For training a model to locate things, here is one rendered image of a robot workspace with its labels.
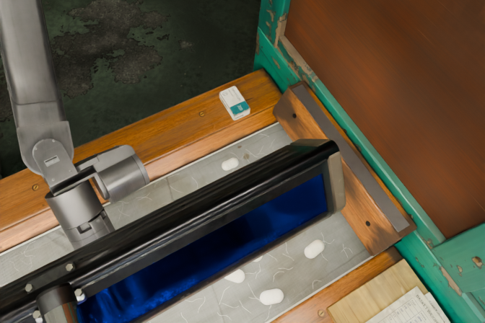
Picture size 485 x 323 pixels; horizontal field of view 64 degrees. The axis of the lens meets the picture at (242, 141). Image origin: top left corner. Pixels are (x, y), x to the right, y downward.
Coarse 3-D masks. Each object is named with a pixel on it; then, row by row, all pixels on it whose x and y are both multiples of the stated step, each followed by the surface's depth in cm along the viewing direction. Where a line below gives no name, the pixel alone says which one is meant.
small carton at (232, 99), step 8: (232, 88) 75; (224, 96) 74; (232, 96) 74; (240, 96) 74; (224, 104) 74; (232, 104) 73; (240, 104) 73; (232, 112) 72; (240, 112) 72; (248, 112) 74
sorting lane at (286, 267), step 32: (224, 160) 72; (160, 192) 69; (320, 224) 67; (0, 256) 63; (32, 256) 63; (288, 256) 65; (320, 256) 65; (352, 256) 65; (224, 288) 62; (256, 288) 62; (288, 288) 62; (320, 288) 62; (160, 320) 59; (192, 320) 59; (224, 320) 60; (256, 320) 60
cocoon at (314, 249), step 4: (316, 240) 64; (320, 240) 65; (312, 244) 64; (316, 244) 64; (320, 244) 64; (308, 248) 64; (312, 248) 63; (316, 248) 63; (320, 248) 64; (308, 252) 63; (312, 252) 63; (316, 252) 63; (308, 256) 63; (312, 256) 63
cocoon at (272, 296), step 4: (276, 288) 61; (264, 292) 60; (268, 292) 60; (272, 292) 60; (276, 292) 60; (280, 292) 60; (260, 296) 60; (264, 296) 60; (268, 296) 60; (272, 296) 60; (276, 296) 60; (280, 296) 60; (264, 300) 60; (268, 300) 59; (272, 300) 60; (276, 300) 60; (280, 300) 60; (268, 304) 60
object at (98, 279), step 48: (336, 144) 32; (192, 192) 36; (240, 192) 30; (288, 192) 32; (336, 192) 34; (96, 240) 33; (144, 240) 28; (192, 240) 29; (240, 240) 32; (288, 240) 35; (0, 288) 31; (96, 288) 27; (144, 288) 30; (192, 288) 32
